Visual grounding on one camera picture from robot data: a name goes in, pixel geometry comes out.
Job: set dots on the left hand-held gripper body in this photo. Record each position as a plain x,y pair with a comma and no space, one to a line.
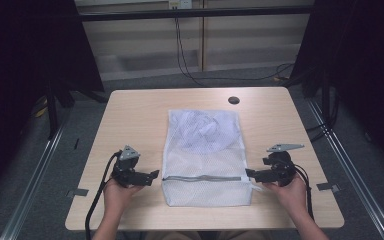
126,171

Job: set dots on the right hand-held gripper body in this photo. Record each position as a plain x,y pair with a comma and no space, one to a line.
280,170

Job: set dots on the white mesh laundry bag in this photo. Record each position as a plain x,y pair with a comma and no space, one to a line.
206,160

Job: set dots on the person's left hand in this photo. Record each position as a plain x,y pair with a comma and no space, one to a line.
118,196

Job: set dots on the person's right hand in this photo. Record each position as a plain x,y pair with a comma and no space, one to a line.
290,196

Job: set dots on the grey tape strip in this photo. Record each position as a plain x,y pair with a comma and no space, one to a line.
78,192
328,187

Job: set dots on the small black floor tape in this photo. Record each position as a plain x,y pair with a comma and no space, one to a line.
76,143

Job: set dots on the white cloth inside bag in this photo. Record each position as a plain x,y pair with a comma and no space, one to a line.
206,131

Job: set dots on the person's legs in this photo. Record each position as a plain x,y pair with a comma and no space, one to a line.
206,236

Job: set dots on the black metal stand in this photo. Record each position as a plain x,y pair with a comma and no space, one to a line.
51,113

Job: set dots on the dark curtain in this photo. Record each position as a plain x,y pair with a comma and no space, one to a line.
363,73
20,83

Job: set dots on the black horizontal bar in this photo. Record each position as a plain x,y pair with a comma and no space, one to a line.
196,13

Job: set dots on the metal floor rail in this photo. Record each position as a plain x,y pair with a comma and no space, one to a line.
30,190
353,180

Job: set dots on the white wall outlet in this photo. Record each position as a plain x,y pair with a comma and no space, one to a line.
180,4

